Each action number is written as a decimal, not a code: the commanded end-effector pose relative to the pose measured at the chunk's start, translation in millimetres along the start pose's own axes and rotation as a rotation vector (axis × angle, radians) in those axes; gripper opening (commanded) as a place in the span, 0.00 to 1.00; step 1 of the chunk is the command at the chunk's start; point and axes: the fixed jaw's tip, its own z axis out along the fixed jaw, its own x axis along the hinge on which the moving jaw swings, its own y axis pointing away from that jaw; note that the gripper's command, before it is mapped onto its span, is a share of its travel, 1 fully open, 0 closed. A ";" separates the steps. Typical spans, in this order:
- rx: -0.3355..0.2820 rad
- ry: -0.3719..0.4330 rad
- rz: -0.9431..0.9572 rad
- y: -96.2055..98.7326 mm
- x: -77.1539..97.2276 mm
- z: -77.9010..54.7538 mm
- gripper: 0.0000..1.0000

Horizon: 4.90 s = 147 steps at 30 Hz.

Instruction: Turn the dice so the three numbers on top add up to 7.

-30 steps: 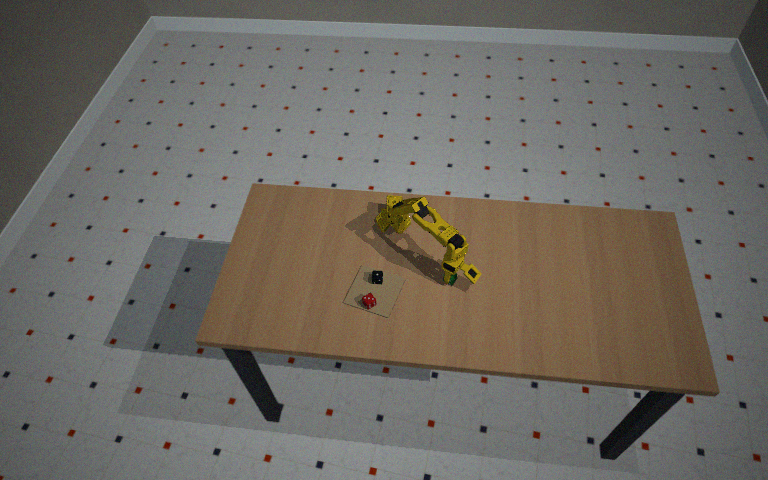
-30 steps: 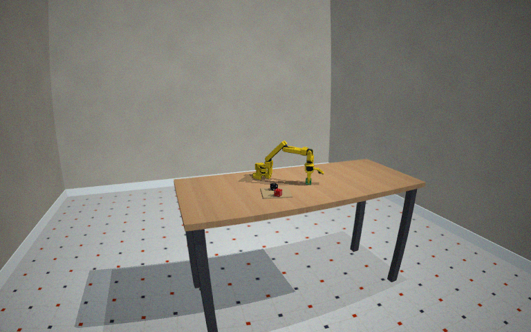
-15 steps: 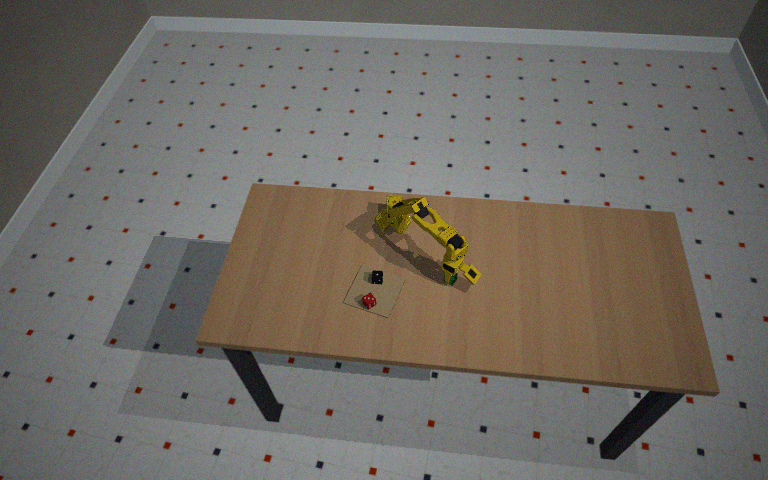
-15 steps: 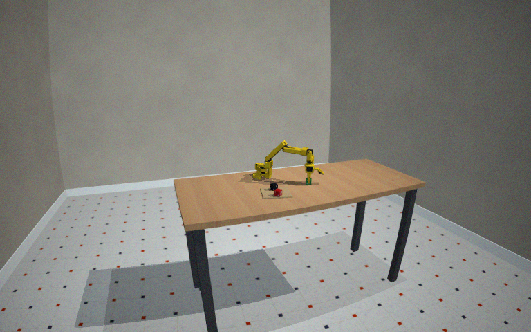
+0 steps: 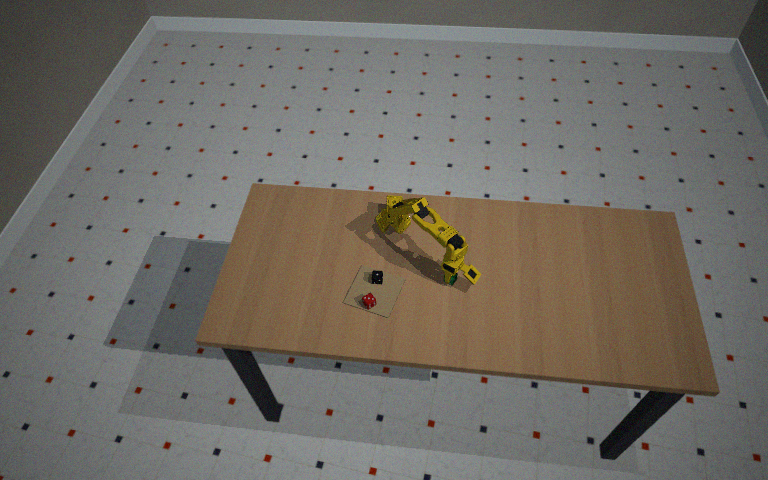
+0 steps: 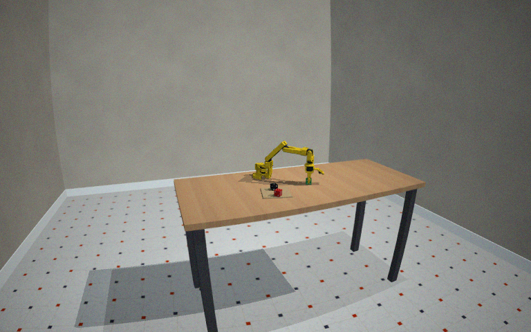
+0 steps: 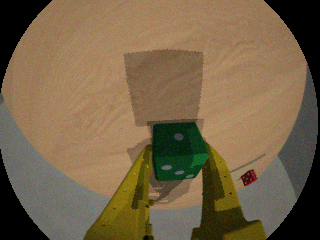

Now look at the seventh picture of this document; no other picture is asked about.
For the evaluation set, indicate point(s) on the green die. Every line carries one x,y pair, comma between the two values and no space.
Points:
178,151

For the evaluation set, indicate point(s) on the tan square mat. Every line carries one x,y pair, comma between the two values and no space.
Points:
238,172

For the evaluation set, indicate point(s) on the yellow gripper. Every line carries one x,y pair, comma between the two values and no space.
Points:
222,218

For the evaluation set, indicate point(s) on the red die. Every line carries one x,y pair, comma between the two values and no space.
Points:
249,177

